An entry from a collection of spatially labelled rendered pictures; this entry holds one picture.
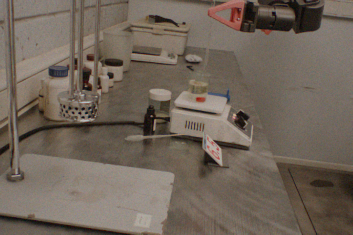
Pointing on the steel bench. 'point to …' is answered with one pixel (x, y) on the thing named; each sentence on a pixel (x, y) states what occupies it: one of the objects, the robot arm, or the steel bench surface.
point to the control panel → (237, 120)
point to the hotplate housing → (207, 126)
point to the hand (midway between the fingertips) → (211, 12)
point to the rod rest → (221, 94)
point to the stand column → (9, 29)
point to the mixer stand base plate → (89, 195)
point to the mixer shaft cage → (92, 103)
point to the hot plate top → (219, 106)
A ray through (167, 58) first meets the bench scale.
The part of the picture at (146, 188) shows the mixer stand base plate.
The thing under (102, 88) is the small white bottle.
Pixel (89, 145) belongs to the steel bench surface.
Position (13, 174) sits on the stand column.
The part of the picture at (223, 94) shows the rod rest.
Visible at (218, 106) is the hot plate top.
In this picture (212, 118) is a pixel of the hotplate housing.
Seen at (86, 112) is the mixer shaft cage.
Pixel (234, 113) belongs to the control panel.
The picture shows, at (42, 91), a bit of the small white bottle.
